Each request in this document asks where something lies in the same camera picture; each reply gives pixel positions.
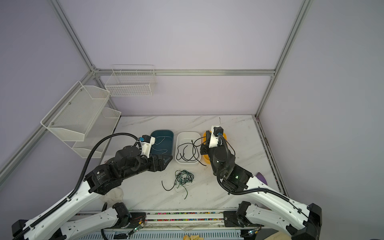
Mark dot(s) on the white plastic bin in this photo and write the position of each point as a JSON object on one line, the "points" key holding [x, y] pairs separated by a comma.
{"points": [[187, 148]]}

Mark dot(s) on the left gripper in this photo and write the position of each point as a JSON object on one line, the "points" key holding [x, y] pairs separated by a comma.
{"points": [[161, 166]]}

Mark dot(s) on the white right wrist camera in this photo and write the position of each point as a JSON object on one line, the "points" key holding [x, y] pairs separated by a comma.
{"points": [[216, 136]]}

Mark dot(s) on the yellow plastic bin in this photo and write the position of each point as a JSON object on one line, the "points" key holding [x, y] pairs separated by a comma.
{"points": [[221, 153]]}

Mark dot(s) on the white wire basket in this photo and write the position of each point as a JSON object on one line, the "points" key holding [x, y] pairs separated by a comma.
{"points": [[132, 81]]}

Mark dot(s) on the teal plastic bin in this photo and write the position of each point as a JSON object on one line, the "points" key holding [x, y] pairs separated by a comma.
{"points": [[164, 142]]}

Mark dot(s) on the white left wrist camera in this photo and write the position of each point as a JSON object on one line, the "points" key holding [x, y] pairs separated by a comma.
{"points": [[146, 143]]}

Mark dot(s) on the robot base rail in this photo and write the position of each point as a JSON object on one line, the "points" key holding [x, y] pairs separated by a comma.
{"points": [[174, 225]]}

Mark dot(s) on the white rubber glove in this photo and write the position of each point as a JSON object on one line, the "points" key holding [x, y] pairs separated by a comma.
{"points": [[113, 196]]}

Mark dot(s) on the white mesh two-tier shelf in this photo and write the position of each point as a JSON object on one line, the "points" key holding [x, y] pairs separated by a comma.
{"points": [[82, 118]]}

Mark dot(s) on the purple pink spatula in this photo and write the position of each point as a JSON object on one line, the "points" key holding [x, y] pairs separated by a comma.
{"points": [[261, 178]]}

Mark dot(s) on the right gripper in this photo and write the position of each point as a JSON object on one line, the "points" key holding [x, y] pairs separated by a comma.
{"points": [[203, 148]]}

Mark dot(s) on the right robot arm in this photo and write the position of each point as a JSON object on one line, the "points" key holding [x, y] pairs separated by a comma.
{"points": [[281, 213]]}

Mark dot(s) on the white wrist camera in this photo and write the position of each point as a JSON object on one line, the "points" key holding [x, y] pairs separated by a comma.
{"points": [[146, 143], [216, 136]]}

